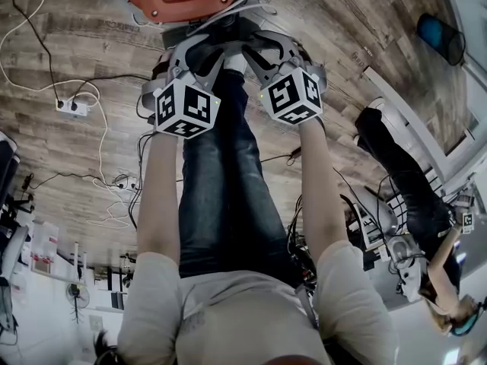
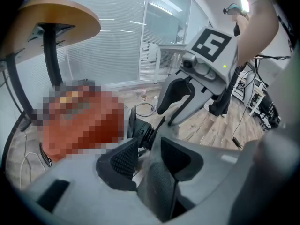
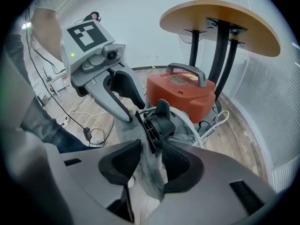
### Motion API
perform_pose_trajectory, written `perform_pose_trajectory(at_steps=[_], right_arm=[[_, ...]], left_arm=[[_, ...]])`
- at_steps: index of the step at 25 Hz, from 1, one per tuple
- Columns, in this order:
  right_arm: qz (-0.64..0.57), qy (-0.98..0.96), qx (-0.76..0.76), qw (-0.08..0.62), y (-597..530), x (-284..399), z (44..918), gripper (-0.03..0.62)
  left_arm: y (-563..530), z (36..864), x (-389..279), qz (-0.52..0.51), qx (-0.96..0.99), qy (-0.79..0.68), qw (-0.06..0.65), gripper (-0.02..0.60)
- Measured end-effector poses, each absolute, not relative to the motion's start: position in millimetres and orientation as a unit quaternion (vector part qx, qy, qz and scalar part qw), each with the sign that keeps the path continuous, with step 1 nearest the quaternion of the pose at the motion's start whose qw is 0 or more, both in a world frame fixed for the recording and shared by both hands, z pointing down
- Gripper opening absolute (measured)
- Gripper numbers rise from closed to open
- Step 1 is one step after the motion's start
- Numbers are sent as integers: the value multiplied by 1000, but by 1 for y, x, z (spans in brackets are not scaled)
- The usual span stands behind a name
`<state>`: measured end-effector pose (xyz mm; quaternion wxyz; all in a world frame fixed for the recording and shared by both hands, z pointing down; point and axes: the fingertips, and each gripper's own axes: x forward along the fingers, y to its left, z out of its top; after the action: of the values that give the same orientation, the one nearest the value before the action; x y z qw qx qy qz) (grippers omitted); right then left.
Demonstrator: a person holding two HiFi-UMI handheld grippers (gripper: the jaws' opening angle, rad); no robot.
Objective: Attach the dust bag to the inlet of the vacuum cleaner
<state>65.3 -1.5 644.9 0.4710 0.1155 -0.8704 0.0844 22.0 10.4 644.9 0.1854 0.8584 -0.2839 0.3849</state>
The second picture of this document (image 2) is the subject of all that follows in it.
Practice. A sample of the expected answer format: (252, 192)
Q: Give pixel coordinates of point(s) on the round wooden table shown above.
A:
(58, 10)

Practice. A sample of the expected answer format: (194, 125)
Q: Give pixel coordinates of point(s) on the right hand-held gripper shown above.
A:
(211, 46)

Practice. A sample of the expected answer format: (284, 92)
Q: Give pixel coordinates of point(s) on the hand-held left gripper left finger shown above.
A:
(93, 196)

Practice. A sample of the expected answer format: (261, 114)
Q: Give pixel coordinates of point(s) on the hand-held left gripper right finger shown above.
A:
(222, 184)

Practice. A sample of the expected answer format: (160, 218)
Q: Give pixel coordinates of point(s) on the brown bottle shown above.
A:
(143, 97)

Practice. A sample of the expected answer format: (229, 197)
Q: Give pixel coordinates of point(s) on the equipment rack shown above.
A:
(255, 97)

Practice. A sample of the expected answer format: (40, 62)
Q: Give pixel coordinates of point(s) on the clear bottle white cap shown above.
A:
(154, 102)

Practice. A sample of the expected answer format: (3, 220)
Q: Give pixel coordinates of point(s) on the orange vacuum cleaner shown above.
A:
(82, 125)

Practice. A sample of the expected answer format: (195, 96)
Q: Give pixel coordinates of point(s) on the person's right forearm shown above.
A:
(257, 32)

